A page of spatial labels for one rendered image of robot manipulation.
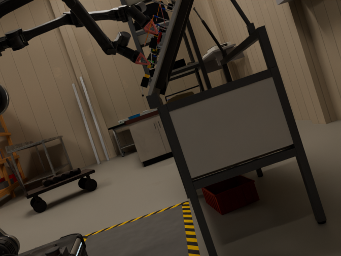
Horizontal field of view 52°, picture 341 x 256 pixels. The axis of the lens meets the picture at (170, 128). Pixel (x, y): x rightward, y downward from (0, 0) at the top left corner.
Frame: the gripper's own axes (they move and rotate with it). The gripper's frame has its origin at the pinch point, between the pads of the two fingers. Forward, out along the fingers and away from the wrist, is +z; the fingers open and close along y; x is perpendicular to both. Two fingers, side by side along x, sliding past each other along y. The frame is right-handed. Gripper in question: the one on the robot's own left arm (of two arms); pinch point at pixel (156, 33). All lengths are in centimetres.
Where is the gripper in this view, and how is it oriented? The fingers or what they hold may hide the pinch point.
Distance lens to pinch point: 201.3
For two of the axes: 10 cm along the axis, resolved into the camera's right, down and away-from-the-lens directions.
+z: 7.4, 6.6, 0.8
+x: -6.7, 7.4, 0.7
